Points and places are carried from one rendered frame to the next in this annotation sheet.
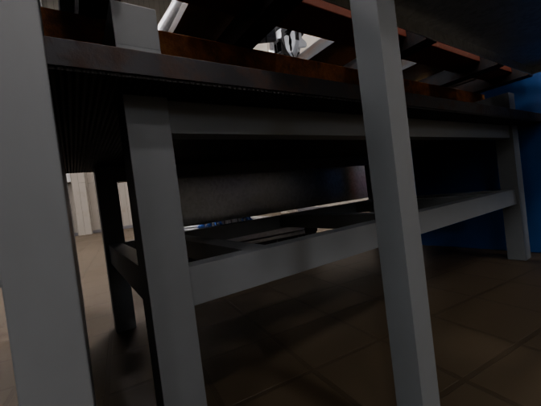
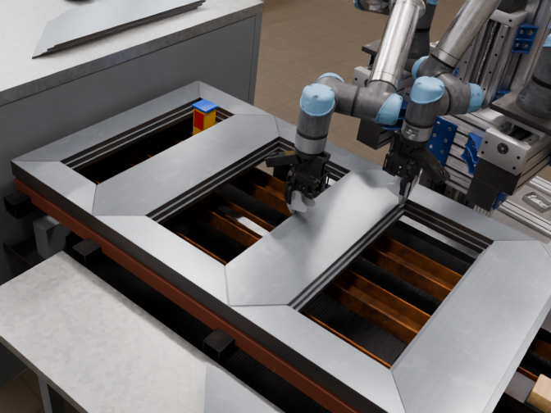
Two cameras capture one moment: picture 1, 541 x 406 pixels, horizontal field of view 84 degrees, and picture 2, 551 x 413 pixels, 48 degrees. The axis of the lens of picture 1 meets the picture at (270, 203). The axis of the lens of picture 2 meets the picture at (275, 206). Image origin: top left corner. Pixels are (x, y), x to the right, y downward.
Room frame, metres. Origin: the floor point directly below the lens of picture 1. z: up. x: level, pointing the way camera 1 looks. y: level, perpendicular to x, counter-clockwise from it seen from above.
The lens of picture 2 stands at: (0.50, -1.31, 1.85)
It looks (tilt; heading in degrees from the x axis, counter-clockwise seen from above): 37 degrees down; 66
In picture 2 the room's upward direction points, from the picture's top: 8 degrees clockwise
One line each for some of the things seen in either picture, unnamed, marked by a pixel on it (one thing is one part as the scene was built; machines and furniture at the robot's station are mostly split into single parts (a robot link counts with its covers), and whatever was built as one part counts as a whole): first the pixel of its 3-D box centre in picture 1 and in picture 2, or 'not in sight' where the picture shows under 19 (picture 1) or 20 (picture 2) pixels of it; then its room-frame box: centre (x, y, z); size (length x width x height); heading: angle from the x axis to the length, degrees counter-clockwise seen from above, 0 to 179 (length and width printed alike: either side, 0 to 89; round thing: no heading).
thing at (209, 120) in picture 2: not in sight; (203, 134); (0.96, 0.41, 0.78); 0.05 x 0.05 x 0.19; 34
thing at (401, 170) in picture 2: (285, 55); (407, 154); (1.37, -0.15, 1.01); 0.09 x 0.08 x 0.12; 124
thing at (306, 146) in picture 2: not in sight; (311, 139); (1.08, -0.16, 1.09); 0.08 x 0.08 x 0.05
